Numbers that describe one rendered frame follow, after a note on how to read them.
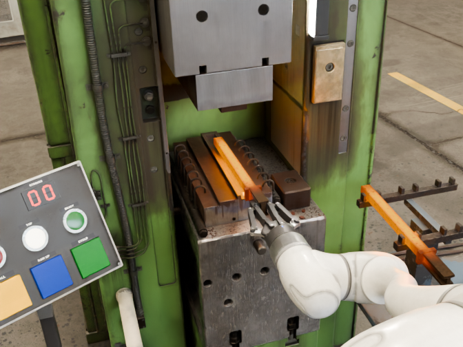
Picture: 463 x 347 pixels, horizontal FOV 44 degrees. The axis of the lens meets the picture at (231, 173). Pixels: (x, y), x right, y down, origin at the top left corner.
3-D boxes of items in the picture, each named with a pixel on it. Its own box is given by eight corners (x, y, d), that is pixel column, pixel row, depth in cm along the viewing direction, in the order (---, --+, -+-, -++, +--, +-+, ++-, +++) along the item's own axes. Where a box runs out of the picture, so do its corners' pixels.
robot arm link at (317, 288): (269, 281, 130) (320, 279, 135) (294, 329, 117) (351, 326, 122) (280, 241, 125) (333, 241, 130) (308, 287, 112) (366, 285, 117)
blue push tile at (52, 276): (73, 284, 134) (61, 254, 133) (43, 299, 130) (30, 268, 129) (71, 283, 135) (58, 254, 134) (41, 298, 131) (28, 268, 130)
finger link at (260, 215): (275, 238, 140) (270, 239, 140) (257, 214, 149) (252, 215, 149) (275, 225, 138) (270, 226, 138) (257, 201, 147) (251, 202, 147)
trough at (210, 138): (255, 196, 163) (255, 192, 162) (238, 200, 161) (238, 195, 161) (216, 134, 198) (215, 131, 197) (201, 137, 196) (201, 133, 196)
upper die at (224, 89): (273, 100, 149) (273, 65, 145) (197, 111, 145) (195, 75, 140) (227, 51, 184) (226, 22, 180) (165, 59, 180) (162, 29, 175)
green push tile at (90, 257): (111, 265, 139) (99, 236, 139) (83, 279, 135) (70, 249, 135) (108, 265, 141) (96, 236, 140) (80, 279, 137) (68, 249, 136)
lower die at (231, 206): (272, 214, 167) (272, 189, 163) (204, 227, 163) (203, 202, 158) (231, 150, 202) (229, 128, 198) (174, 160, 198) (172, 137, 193)
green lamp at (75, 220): (87, 230, 137) (84, 215, 135) (67, 233, 136) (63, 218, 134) (86, 222, 139) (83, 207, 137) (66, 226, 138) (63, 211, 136)
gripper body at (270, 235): (269, 262, 135) (256, 239, 143) (302, 255, 137) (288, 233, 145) (269, 236, 131) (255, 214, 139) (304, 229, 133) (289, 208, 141)
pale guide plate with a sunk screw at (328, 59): (342, 100, 170) (346, 43, 161) (313, 104, 168) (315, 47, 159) (338, 97, 172) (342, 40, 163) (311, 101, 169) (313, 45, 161)
